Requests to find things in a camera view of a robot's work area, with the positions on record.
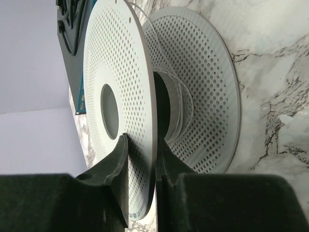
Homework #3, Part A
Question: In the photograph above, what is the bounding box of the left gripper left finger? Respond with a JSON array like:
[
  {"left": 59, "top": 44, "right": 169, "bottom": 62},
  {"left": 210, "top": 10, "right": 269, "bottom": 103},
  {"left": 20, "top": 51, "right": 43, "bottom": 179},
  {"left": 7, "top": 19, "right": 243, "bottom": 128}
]
[{"left": 0, "top": 134, "right": 128, "bottom": 232}]

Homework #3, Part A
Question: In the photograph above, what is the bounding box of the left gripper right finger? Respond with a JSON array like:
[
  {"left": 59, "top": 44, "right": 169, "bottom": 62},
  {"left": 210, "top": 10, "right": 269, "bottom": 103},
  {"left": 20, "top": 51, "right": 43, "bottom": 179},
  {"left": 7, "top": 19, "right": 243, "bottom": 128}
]
[{"left": 155, "top": 138, "right": 306, "bottom": 232}]

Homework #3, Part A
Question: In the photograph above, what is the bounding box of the grey cable spool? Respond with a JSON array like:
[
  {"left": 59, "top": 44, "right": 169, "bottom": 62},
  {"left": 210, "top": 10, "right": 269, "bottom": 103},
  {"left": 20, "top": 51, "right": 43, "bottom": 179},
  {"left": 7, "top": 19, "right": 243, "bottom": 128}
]
[{"left": 83, "top": 0, "right": 240, "bottom": 221}]

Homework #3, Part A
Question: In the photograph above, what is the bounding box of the dark network switch box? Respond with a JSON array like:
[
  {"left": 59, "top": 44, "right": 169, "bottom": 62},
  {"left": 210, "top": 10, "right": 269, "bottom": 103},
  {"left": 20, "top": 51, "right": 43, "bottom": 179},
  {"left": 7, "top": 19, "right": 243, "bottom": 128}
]
[{"left": 56, "top": 0, "right": 96, "bottom": 115}]

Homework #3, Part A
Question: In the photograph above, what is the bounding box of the black USB cable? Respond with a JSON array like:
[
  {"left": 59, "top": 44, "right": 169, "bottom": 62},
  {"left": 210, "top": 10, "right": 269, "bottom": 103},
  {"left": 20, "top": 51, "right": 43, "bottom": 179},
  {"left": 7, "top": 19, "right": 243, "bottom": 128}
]
[{"left": 57, "top": 0, "right": 87, "bottom": 56}]

